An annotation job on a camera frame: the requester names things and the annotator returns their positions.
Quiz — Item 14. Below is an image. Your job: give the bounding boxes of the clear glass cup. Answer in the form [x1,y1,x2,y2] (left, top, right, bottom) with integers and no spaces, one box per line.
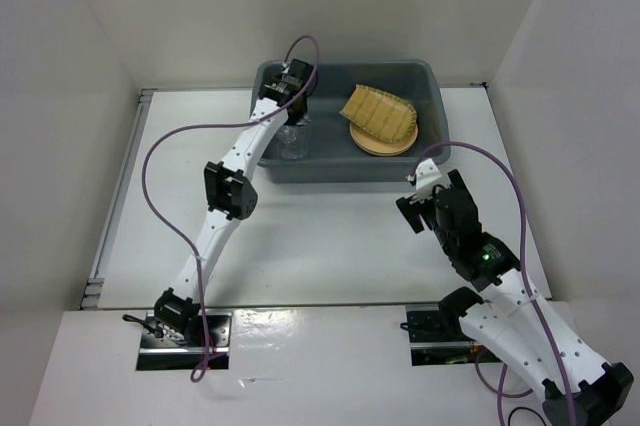
[275,125,309,161]

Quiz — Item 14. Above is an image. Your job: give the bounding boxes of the yellow plate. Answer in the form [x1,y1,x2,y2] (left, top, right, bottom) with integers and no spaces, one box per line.
[349,123,419,157]

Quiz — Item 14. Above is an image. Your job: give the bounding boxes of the woven bamboo tray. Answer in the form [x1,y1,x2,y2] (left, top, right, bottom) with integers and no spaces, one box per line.
[340,84,417,143]

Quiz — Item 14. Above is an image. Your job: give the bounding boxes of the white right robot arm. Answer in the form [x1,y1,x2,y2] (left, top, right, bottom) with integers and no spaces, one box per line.
[396,161,634,425]

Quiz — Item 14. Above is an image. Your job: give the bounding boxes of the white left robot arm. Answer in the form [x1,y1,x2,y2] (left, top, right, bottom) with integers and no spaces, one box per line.
[154,59,318,346]

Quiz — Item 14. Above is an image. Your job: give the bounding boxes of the grey plastic bin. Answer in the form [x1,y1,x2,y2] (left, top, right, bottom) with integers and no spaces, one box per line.
[258,59,449,183]

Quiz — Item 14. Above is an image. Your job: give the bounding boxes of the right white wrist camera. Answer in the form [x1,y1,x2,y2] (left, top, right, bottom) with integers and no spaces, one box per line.
[406,158,443,202]

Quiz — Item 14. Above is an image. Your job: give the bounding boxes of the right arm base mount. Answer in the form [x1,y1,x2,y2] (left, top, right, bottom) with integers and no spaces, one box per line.
[400,304,484,367]

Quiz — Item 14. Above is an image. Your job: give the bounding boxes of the black cable loop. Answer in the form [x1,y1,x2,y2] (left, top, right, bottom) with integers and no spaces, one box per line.
[508,406,549,426]

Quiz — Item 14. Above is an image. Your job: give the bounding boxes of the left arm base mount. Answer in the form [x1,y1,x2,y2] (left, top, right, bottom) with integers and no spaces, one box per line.
[122,310,232,372]

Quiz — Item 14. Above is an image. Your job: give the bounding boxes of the aluminium table edge rail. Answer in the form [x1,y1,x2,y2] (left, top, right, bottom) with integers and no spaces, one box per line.
[79,88,157,310]

